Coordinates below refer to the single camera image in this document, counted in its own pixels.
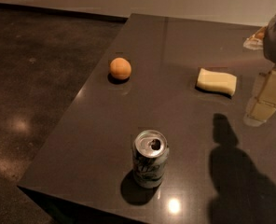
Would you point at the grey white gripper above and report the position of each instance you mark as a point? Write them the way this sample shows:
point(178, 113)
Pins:
point(262, 103)

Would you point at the yellow sponge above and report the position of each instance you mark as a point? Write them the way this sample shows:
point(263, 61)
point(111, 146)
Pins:
point(216, 82)

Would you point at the snack bag at table edge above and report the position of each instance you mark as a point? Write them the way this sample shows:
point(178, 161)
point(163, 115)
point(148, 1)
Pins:
point(255, 41)

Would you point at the silver soda can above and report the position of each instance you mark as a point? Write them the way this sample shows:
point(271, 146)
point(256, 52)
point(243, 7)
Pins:
point(150, 153)

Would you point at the orange fruit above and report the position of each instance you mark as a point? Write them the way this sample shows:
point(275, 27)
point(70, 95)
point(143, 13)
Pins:
point(120, 69)

